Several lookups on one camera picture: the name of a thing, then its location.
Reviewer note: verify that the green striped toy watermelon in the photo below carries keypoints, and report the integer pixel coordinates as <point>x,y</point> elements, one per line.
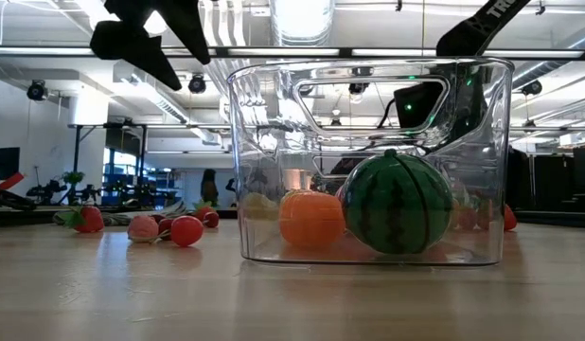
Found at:
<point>396,203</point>

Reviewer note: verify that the black overhead crossbar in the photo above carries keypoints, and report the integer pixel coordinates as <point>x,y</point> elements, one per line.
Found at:
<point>345,52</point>

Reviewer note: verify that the black metal rack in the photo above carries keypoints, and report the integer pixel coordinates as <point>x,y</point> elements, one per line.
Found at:
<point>77,156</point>

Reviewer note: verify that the folded grey cloth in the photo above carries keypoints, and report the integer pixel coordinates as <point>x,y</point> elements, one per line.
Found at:
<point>117,219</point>

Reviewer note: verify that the black wall monitor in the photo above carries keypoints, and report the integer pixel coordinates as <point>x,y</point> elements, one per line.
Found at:
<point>6,163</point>

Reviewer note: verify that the black round ceiling fixture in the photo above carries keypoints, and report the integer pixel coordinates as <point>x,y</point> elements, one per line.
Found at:
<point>532,88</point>
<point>197,85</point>
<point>37,91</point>

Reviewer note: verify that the small background green plant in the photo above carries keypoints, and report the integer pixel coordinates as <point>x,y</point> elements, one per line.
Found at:
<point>72,177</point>

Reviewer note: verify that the black partition screens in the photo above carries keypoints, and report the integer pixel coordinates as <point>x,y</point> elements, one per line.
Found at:
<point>548,180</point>

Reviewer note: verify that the person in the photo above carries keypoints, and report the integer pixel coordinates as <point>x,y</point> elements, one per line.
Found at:
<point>344,166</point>
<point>208,187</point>

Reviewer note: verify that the black background robot arms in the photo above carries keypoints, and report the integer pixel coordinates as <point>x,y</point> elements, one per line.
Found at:
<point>46,192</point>

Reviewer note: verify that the orange toy orange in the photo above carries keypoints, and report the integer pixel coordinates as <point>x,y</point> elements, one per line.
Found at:
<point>311,220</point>

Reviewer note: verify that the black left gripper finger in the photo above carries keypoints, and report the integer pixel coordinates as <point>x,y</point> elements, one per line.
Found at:
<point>131,47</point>
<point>188,23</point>

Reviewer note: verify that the clear plastic tupperware container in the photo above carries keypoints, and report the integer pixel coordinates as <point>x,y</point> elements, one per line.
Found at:
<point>264,118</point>

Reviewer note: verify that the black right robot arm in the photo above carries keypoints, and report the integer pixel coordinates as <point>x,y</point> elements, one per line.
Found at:
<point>482,23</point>

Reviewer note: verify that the red toy tomato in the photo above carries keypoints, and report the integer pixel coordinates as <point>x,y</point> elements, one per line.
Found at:
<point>467,218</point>

